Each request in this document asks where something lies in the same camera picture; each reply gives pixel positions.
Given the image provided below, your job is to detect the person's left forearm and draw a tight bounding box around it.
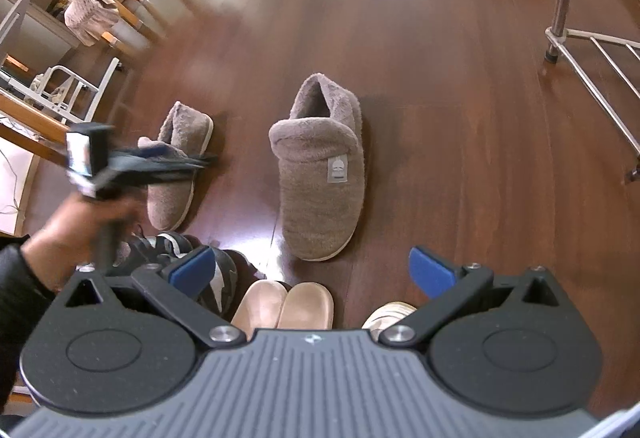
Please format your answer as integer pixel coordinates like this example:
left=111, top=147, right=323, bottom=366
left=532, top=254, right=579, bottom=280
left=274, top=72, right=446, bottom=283
left=0, top=240, right=61, bottom=369

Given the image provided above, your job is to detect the wooden desk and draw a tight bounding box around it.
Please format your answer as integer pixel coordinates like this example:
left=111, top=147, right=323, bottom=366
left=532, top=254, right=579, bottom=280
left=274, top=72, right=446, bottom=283
left=0, top=95, right=71, bottom=163

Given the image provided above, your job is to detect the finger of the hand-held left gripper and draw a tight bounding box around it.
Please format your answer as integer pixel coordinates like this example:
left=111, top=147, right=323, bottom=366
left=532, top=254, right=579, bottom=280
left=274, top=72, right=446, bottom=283
left=142, top=154, right=219, bottom=183

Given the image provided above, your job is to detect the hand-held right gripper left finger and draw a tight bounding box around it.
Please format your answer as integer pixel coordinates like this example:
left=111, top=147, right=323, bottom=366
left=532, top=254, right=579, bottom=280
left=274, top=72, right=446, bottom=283
left=55, top=245, right=248, bottom=348

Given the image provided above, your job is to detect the fuzzy slipper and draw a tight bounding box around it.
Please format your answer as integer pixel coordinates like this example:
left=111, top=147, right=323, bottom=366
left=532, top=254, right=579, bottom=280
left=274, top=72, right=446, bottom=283
left=137, top=101, right=215, bottom=233
left=268, top=72, right=369, bottom=262

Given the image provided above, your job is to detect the black sneaker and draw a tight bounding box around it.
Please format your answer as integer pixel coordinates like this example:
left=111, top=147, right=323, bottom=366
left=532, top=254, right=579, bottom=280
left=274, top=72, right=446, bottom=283
left=107, top=230, right=196, bottom=279
left=197, top=248, right=256, bottom=323

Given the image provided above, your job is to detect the white metal cart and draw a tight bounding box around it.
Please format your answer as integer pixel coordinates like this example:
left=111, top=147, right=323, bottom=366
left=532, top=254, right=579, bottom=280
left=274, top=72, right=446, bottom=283
left=27, top=56, right=121, bottom=123

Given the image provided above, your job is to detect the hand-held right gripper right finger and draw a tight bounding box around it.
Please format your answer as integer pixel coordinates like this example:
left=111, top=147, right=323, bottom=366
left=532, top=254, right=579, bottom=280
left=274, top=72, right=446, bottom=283
left=377, top=245, right=586, bottom=349

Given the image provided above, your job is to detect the person's left hand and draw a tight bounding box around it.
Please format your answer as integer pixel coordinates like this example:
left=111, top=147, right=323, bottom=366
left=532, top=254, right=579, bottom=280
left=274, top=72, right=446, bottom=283
left=22, top=195, right=143, bottom=291

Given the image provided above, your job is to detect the white sneaker green trim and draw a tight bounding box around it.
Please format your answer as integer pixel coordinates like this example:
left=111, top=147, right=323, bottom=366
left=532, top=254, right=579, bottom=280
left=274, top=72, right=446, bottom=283
left=361, top=301, right=418, bottom=333

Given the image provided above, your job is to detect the white cabinet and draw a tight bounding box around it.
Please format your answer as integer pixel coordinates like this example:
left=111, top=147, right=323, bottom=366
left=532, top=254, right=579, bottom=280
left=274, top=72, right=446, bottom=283
left=0, top=0, right=76, bottom=83

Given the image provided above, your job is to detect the beige sandal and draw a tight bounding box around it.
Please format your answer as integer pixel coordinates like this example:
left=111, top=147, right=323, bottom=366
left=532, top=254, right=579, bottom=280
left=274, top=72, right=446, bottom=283
left=231, top=279, right=291, bottom=326
left=277, top=282, right=335, bottom=330

